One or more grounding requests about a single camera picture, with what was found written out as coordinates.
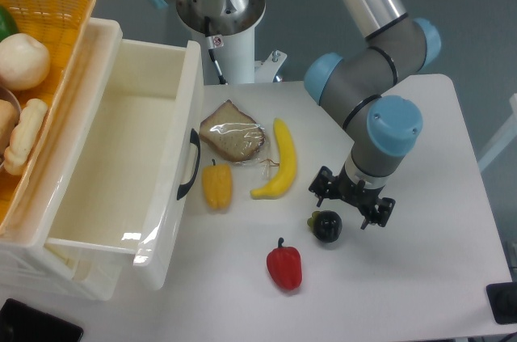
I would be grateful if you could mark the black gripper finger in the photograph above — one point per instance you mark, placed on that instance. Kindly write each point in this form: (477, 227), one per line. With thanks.
(377, 212)
(322, 185)

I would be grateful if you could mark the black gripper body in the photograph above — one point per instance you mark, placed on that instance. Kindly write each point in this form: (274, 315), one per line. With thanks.
(357, 194)

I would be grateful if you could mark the dark purple mangosteen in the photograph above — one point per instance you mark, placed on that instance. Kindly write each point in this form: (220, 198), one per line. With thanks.
(325, 225)

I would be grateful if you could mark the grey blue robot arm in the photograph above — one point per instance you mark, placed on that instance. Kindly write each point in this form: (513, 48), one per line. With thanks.
(354, 93)

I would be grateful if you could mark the yellow banana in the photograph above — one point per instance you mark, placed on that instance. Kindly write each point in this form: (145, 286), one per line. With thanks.
(284, 178)

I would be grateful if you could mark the red bell pepper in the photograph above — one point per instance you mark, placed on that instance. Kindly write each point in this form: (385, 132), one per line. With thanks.
(285, 266)

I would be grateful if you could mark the yellow bell pepper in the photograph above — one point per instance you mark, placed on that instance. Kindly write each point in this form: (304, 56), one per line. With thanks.
(217, 183)

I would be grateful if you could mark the wrapped brown bread slice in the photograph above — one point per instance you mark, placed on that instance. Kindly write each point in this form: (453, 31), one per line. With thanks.
(238, 138)

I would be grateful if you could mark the black device bottom right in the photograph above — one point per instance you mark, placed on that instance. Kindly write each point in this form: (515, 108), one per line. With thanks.
(502, 299)

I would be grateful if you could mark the black device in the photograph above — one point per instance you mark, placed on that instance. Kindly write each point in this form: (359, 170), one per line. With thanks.
(502, 299)
(20, 322)

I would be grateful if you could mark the white plastic drawer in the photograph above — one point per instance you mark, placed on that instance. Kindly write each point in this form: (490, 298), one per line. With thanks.
(119, 211)

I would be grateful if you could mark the beige peanut shaped bread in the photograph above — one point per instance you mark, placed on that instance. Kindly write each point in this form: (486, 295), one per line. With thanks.
(23, 136)

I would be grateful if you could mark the light brown bread roll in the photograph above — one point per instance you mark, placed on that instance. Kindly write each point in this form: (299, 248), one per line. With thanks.
(9, 117)

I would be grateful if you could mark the white round bun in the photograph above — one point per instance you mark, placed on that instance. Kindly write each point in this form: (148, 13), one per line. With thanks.
(25, 62)

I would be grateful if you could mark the black device bottom left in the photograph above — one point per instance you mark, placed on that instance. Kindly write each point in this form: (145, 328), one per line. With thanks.
(20, 322)

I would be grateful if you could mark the green vegetable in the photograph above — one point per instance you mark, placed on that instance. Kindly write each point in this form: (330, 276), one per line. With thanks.
(8, 26)

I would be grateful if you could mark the black drawer handle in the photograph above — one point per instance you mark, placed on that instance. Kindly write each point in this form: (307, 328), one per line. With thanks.
(192, 168)

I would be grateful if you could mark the white frame right edge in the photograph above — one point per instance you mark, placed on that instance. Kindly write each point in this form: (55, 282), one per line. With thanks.
(503, 137)

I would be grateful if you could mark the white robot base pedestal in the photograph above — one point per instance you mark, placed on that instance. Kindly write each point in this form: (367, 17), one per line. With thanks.
(225, 31)

